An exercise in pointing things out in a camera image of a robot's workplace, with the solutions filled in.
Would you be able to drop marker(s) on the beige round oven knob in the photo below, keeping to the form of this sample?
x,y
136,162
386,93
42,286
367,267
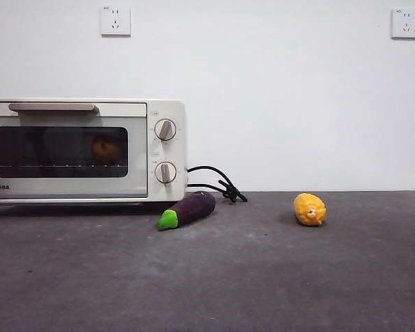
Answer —
x,y
165,130
165,172

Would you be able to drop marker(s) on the purple toy eggplant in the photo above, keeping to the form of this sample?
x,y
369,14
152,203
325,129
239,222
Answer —
x,y
194,209

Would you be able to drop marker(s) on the cream white toaster oven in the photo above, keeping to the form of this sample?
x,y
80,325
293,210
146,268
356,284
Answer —
x,y
166,152

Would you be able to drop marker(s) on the white wall socket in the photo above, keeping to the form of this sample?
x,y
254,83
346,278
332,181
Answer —
x,y
405,24
115,21

